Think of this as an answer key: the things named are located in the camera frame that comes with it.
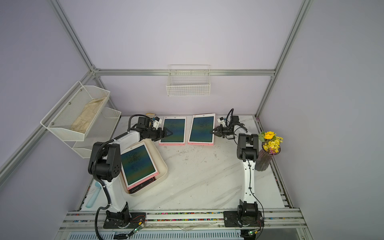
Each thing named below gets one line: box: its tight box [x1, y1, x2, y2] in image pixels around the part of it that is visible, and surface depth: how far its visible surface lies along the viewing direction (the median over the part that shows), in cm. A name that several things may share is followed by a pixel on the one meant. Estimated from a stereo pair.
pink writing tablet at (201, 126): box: [188, 113, 216, 146], surface depth 112 cm
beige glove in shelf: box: [70, 96, 107, 134], surface depth 81 cm
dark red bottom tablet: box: [129, 176, 157, 194], surface depth 84 cm
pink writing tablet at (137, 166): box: [120, 141, 160, 191], surface depth 91 cm
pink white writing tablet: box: [159, 116, 187, 146], surface depth 114 cm
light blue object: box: [85, 181, 102, 208], surface depth 82 cm
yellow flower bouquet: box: [258, 131, 284, 155], surface depth 77 cm
